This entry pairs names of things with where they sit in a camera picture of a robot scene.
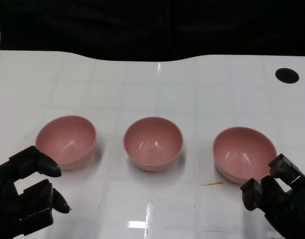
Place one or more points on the black backdrop curtain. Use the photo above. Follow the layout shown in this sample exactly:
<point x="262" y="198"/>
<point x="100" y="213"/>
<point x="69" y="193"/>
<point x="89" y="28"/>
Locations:
<point x="92" y="25"/>

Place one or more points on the pink plastic bowl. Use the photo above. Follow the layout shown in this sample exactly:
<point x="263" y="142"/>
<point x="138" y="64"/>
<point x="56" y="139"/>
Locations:
<point x="241" y="154"/>
<point x="152" y="144"/>
<point x="65" y="142"/>

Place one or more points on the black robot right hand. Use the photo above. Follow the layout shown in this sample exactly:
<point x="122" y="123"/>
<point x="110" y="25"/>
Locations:
<point x="291" y="211"/>

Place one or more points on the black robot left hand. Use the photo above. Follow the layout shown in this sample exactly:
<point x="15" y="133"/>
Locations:
<point x="3" y="211"/>

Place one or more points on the round black table grommet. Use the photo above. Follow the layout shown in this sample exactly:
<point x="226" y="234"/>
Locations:
<point x="287" y="75"/>

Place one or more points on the small orange sliver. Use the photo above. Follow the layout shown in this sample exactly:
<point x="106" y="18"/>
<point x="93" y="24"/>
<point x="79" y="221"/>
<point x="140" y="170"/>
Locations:
<point x="213" y="184"/>

